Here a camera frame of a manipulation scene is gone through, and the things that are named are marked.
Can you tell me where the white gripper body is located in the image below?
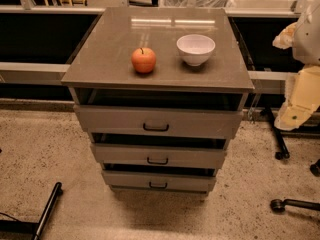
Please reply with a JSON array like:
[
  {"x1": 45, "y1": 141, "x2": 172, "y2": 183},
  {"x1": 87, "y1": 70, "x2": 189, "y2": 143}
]
[{"x1": 286, "y1": 66, "x2": 320, "y2": 118}]

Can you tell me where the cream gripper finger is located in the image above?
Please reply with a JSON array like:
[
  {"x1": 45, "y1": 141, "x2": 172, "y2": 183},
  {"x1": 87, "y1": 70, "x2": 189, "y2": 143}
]
[
  {"x1": 274, "y1": 104, "x2": 310, "y2": 131},
  {"x1": 272, "y1": 22, "x2": 296, "y2": 49}
]

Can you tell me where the grey top drawer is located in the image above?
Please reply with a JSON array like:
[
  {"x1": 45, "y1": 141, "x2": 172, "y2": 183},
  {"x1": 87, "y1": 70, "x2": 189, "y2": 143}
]
[{"x1": 74, "y1": 105, "x2": 243, "y2": 139}]

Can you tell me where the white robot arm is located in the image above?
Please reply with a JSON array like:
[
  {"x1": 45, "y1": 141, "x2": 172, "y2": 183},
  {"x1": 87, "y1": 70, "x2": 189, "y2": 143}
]
[{"x1": 272, "y1": 0, "x2": 320, "y2": 131}]

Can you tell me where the grey drawer cabinet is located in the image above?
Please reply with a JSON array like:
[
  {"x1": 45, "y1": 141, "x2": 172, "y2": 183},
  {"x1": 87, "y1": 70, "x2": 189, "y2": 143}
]
[{"x1": 60, "y1": 6, "x2": 256, "y2": 197}]

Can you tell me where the grey bottom drawer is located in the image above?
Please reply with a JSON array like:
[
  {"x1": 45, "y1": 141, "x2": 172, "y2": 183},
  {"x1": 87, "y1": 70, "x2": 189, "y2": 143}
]
[{"x1": 102, "y1": 170, "x2": 216, "y2": 193}]

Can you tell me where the black stand leg right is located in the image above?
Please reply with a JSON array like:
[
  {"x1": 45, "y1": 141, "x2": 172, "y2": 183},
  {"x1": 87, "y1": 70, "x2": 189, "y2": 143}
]
[{"x1": 261, "y1": 107, "x2": 290, "y2": 160}]

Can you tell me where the black stand leg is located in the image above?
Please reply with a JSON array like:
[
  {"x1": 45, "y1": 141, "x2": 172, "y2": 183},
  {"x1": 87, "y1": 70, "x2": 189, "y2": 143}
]
[
  {"x1": 0, "y1": 182, "x2": 63, "y2": 240},
  {"x1": 261, "y1": 107, "x2": 290, "y2": 160}
]

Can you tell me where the black caster far right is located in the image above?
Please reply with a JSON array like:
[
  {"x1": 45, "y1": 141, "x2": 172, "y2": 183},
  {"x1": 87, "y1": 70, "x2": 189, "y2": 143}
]
[{"x1": 310, "y1": 159, "x2": 320, "y2": 177}]

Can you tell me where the black caster leg right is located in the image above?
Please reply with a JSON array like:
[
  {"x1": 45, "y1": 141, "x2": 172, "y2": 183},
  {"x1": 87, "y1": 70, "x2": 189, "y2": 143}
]
[{"x1": 270, "y1": 199, "x2": 320, "y2": 213}]

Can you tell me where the white bowl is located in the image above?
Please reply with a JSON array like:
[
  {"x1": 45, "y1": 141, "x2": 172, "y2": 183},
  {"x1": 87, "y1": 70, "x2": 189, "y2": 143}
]
[{"x1": 176, "y1": 34, "x2": 216, "y2": 66}]

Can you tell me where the red apple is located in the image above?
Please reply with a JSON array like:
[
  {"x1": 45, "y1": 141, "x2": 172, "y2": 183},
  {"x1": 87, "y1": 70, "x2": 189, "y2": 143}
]
[{"x1": 131, "y1": 47, "x2": 156, "y2": 74}]

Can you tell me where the black stand leg left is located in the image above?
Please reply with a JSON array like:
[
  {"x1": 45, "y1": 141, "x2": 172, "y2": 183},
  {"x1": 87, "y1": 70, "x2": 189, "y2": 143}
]
[{"x1": 0, "y1": 182, "x2": 63, "y2": 240}]

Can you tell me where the white wire basket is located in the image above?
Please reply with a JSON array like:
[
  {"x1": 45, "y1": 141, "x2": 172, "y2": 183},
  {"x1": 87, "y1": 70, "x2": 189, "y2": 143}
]
[{"x1": 159, "y1": 0, "x2": 236, "y2": 8}]

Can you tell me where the metal railing frame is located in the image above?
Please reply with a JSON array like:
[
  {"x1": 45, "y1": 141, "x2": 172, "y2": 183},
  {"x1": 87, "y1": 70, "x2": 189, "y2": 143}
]
[{"x1": 0, "y1": 0, "x2": 313, "y2": 85}]

